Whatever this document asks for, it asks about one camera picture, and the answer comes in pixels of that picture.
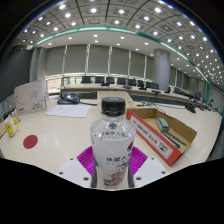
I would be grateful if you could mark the flat round red coaster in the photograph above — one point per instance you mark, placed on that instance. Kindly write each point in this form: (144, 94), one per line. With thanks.
(30, 141)

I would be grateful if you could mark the green board eraser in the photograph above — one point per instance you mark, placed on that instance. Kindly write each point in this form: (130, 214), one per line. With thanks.
(163, 124)

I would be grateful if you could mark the black desk device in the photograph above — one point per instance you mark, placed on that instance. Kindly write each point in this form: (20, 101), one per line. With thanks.
(68, 99)

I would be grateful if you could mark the white paper carton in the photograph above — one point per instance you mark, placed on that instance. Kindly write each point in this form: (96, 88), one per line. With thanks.
(30, 97)

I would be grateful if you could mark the clear black-capped water bottle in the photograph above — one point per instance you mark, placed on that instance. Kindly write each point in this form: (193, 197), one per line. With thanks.
(112, 143)

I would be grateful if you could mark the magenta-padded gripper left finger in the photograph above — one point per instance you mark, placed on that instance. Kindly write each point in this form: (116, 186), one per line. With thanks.
(85, 159)

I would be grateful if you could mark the black tabletop microphone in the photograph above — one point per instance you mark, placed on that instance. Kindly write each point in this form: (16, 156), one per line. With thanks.
(190, 108)

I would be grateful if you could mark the dark marker pens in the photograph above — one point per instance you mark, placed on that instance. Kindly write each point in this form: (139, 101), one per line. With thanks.
(173, 138)

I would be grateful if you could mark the red-edged open cardboard box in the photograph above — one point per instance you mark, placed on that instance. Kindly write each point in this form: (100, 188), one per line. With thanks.
(150, 138)

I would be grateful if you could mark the white and yellow mug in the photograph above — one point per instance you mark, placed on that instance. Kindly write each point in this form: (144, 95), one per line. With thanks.
(11, 126)

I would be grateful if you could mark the group of ceiling lights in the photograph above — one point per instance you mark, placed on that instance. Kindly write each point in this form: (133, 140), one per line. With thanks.
(93, 10)

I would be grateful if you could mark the group of black office chairs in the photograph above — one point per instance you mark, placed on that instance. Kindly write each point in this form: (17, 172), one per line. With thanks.
(110, 80)

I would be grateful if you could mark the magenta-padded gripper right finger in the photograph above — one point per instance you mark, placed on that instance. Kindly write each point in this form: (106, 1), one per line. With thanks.
(138, 160)

